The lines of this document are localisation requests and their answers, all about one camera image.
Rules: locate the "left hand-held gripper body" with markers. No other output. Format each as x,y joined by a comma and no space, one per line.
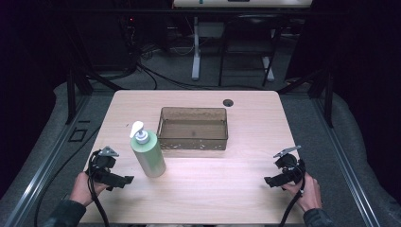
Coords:
104,164

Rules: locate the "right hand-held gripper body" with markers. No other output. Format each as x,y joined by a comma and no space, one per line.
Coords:
289,165

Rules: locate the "green pump bottle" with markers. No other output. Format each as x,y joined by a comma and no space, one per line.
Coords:
150,156

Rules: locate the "clear brown plastic box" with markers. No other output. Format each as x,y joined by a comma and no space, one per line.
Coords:
193,132

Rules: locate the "person's left hand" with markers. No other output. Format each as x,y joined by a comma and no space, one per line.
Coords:
82,190

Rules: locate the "person's right hand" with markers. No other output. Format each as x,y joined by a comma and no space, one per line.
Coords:
307,194

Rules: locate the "black metal stand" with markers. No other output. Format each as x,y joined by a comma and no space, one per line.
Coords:
327,97
72,94

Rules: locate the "dark equipment with red light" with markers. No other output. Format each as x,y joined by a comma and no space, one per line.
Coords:
130,34

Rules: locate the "black chair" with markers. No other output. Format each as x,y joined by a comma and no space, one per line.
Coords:
249,31

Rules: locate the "white desk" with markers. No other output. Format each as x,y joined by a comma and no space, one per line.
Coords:
196,47

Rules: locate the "aluminium floor rail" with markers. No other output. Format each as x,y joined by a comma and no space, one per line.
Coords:
47,164
346,164

